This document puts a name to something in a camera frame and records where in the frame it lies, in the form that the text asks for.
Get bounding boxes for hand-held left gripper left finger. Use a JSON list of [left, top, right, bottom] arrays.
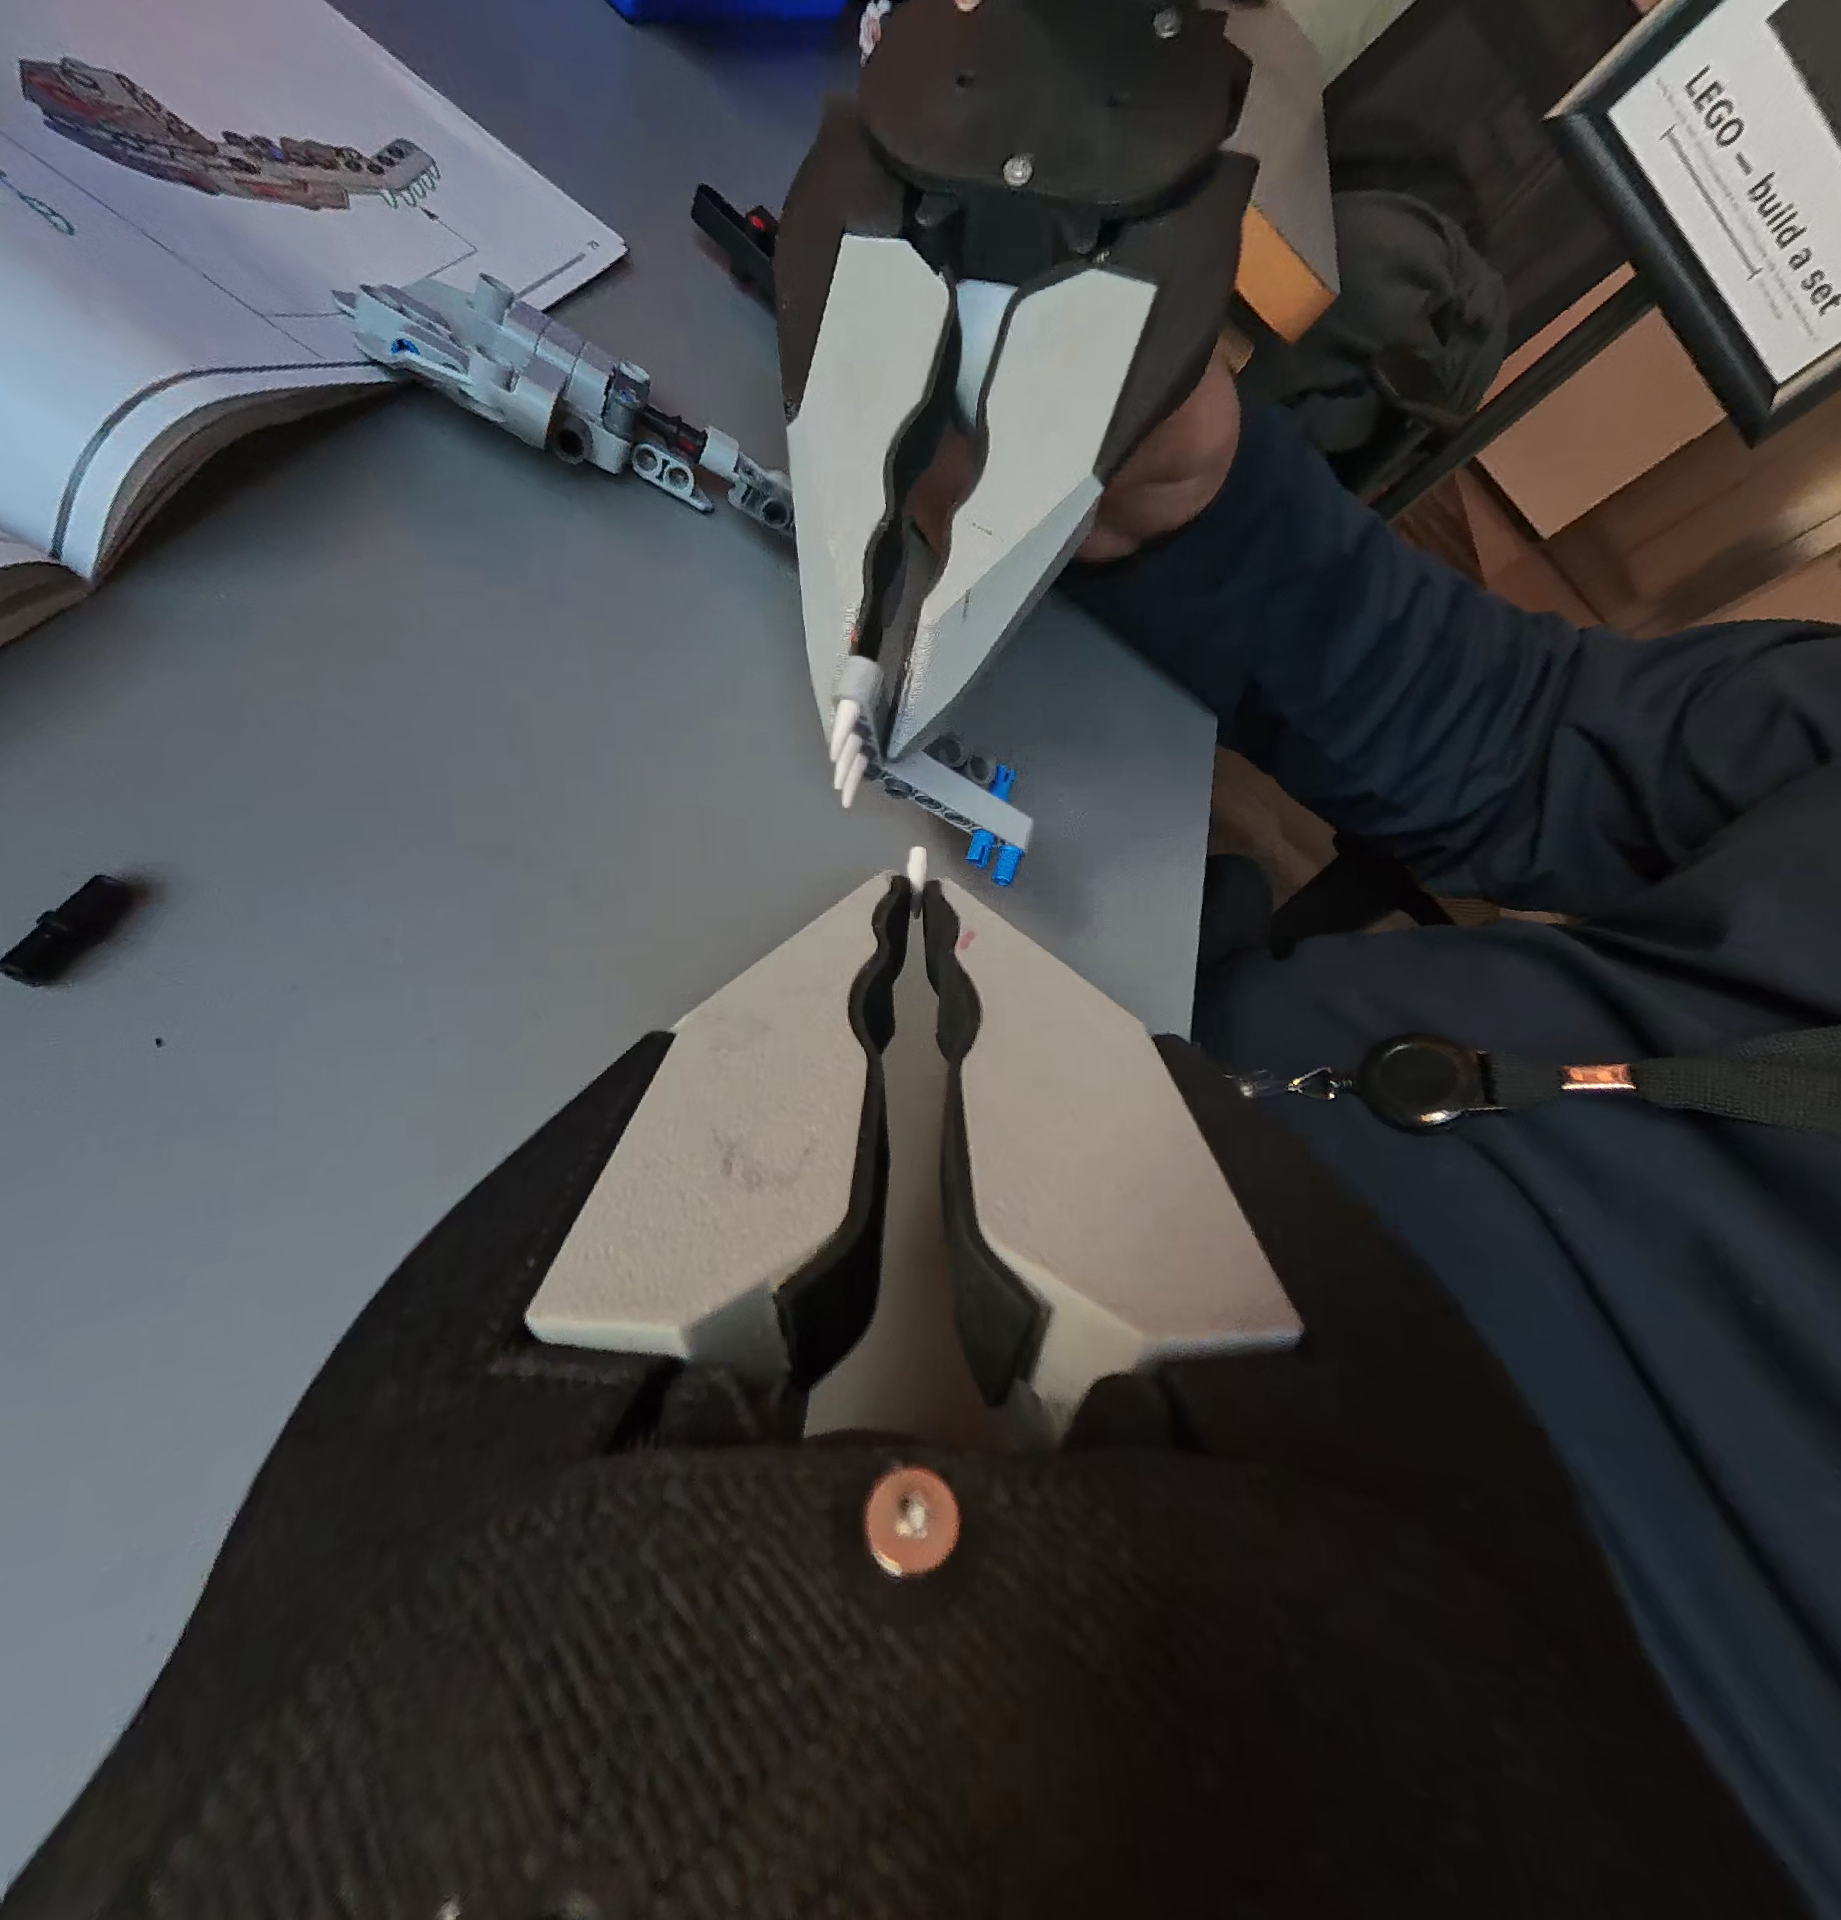
[[528, 875, 904, 1390]]

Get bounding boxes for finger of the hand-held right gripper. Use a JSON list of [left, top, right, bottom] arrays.
[[885, 265, 1166, 759], [786, 232, 959, 725]]

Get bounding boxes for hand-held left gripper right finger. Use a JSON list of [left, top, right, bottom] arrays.
[[920, 881, 1306, 1444]]

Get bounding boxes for grey lego jaw white teeth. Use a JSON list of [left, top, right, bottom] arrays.
[[826, 658, 1042, 889]]

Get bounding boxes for person's right forearm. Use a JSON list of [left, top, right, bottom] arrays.
[[1063, 402, 1841, 934]]

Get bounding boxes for black red lego piece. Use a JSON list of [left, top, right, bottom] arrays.
[[691, 179, 790, 298]]

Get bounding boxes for grey lego assembly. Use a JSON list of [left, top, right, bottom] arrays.
[[352, 271, 801, 537]]

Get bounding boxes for open lego instruction booklet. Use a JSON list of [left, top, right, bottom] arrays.
[[0, 0, 630, 679]]

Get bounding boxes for black lego pin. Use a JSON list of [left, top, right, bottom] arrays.
[[0, 872, 133, 986]]

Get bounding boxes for person's right hand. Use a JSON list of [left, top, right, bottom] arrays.
[[1079, 358, 1247, 563]]

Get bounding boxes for black badge reel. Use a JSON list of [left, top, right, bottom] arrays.
[[1361, 1033, 1500, 1132]]

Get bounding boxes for dark cloth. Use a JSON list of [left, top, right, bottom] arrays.
[[1262, 186, 1512, 500]]

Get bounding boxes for cardboard box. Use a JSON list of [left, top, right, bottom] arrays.
[[1473, 299, 1768, 545]]

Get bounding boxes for person's navy clothed torso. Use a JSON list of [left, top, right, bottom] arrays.
[[1190, 853, 1841, 1920]]

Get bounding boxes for black framed sign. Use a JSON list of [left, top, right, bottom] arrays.
[[1547, 0, 1841, 447]]

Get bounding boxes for black lanyard strap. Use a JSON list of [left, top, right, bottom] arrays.
[[1489, 1018, 1841, 1125]]

